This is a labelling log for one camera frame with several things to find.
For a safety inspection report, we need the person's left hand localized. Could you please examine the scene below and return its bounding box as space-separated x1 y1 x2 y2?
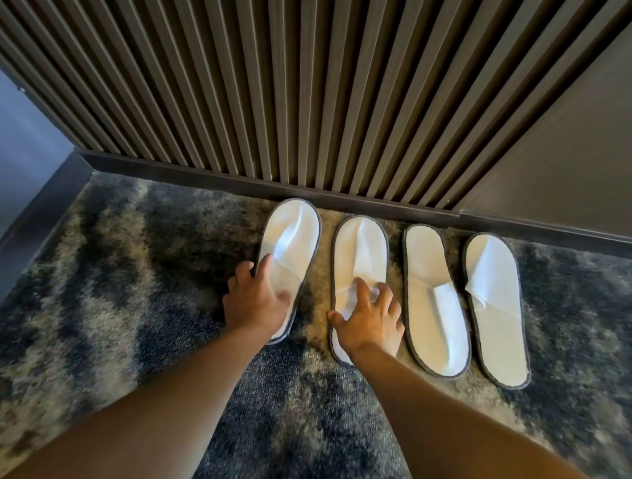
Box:
222 254 292 341

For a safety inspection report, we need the person's right hand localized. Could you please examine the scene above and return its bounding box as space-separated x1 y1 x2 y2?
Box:
327 277 406 360

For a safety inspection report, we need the white slipper with grey trim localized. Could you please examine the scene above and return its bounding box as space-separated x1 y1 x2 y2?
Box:
328 214 391 368
254 198 323 345
461 232 532 391
401 223 473 380

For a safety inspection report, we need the grey mottled carpet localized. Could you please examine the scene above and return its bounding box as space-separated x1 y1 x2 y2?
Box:
0 172 632 479

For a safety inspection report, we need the person's left forearm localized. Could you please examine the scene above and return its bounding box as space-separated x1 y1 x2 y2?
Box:
5 323 270 479

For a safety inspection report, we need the person's right forearm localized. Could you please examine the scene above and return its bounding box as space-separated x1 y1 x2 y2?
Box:
349 343 589 479

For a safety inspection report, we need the dark baseboard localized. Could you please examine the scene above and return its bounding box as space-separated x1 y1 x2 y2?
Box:
456 209 632 260
0 150 95 302
78 150 463 228

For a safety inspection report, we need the brown slatted wood panel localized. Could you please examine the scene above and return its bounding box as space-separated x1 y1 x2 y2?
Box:
0 0 632 211

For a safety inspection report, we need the smooth brown wood panel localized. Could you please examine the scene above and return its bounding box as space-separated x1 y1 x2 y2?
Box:
454 34 632 238

